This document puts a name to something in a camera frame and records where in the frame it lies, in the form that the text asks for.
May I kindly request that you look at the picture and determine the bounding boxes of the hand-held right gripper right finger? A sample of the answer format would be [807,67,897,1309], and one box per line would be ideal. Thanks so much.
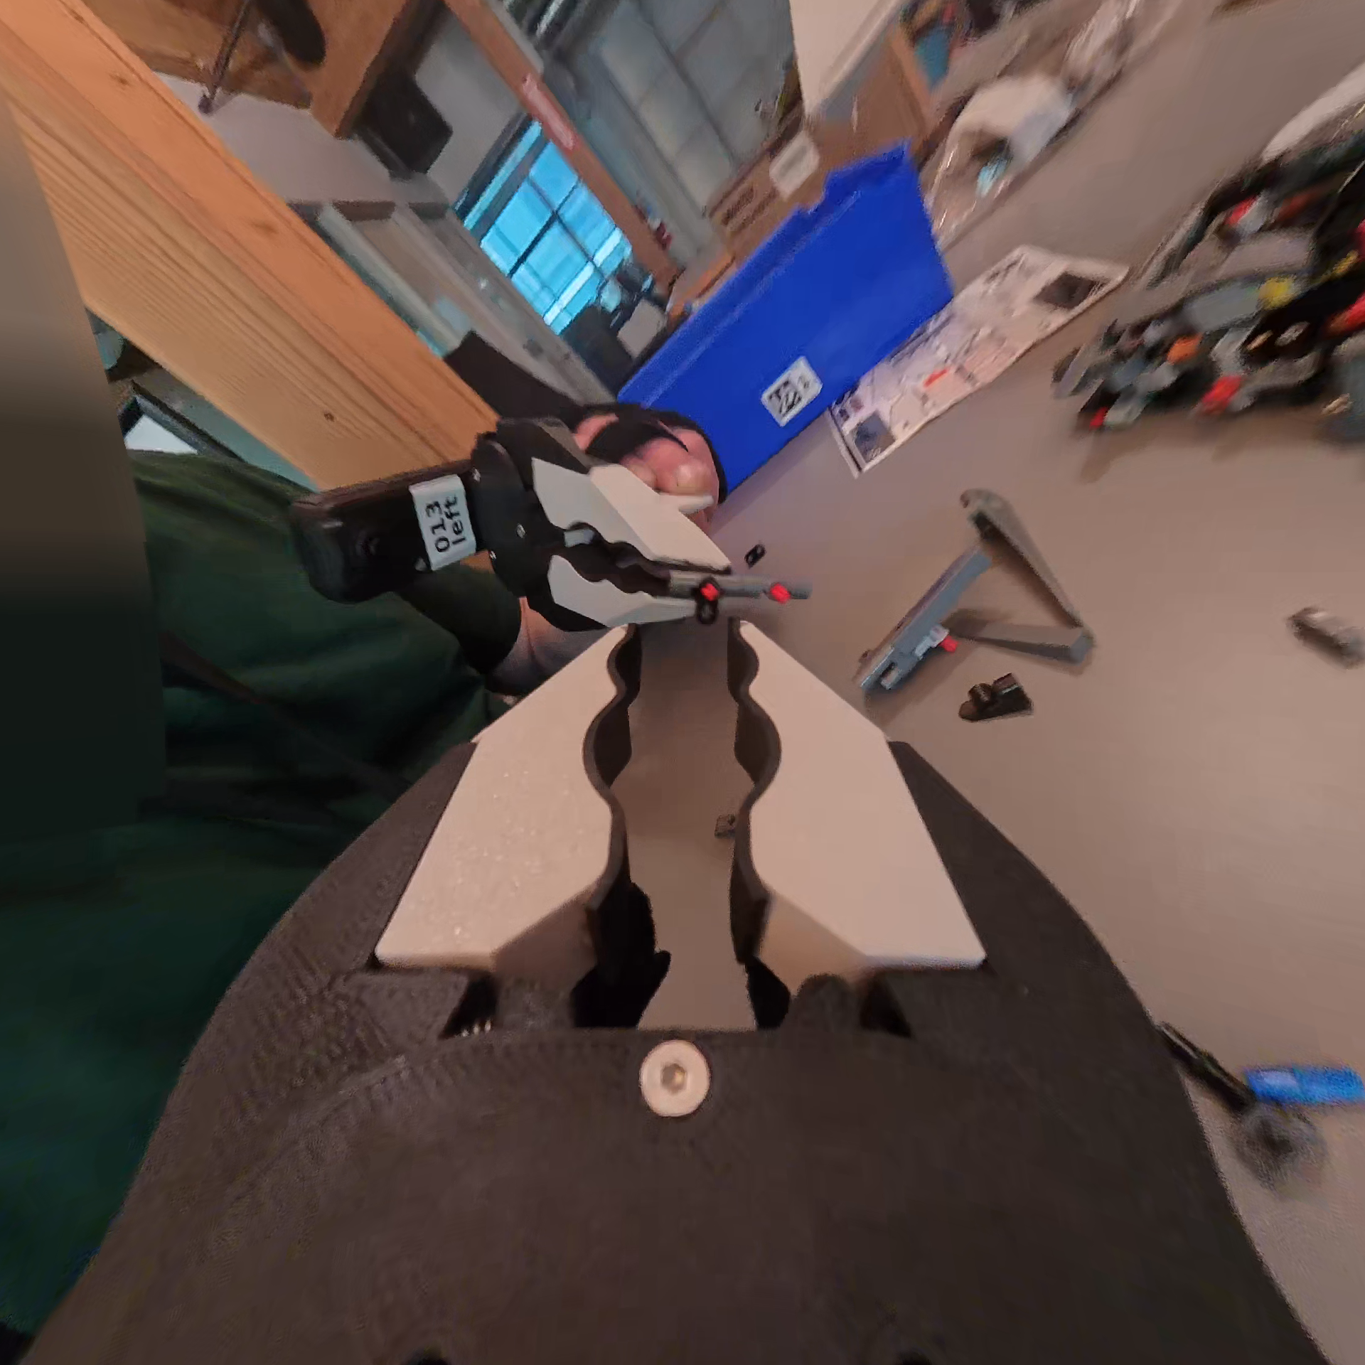
[728,620,986,994]

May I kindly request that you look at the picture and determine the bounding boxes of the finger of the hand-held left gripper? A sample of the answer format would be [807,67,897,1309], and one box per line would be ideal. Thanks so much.
[531,459,734,578]
[546,550,700,633]

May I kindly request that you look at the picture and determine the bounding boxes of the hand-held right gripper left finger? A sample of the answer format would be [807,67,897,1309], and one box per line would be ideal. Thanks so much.
[373,625,643,1002]

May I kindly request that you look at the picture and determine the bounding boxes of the grey lego panel assembly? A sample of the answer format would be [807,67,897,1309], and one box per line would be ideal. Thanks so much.
[853,547,993,698]

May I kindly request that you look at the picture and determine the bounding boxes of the blue plastic bin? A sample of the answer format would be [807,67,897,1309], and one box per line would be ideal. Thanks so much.
[616,142,957,506]

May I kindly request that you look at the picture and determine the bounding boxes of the black lego slope piece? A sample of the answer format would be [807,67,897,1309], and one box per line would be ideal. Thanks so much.
[955,674,1035,726]

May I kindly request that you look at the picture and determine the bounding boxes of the lego sticker sheet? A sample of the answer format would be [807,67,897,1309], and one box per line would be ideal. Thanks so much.
[827,246,1132,479]

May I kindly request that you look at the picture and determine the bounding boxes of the dark grey rounded lego piece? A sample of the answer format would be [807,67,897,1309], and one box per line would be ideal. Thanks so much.
[1287,607,1365,665]

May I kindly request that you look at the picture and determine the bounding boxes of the clear bag of lego parts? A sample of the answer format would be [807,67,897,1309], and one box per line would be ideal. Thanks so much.
[921,0,1137,241]

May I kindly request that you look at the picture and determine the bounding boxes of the grey lego car model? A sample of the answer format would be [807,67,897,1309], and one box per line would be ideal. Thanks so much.
[1049,134,1365,441]

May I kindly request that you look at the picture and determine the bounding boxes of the person's left hand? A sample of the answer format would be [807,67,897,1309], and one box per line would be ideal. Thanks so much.
[575,410,728,506]

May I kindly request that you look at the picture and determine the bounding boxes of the glass window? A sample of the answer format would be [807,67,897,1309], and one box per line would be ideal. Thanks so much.
[456,116,643,336]

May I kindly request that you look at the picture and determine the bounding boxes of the brown cardboard box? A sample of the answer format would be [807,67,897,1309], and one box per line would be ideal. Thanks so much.
[702,102,848,262]

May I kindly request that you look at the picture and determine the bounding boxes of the wooden partition frame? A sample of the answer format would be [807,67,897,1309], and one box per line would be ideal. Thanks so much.
[0,0,499,495]

